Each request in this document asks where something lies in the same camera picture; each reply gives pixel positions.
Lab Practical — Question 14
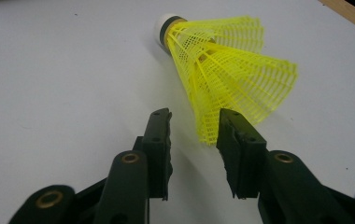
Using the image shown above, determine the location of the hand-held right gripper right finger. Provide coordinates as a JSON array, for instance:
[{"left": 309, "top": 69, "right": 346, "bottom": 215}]
[{"left": 216, "top": 107, "right": 268, "bottom": 200}]

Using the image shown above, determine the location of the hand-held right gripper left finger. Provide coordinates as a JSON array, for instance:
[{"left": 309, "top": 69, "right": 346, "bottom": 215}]
[{"left": 133, "top": 107, "right": 174, "bottom": 202}]

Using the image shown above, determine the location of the yellow shuttlecock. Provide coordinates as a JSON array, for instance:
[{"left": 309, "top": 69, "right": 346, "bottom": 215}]
[{"left": 153, "top": 13, "right": 299, "bottom": 147}]

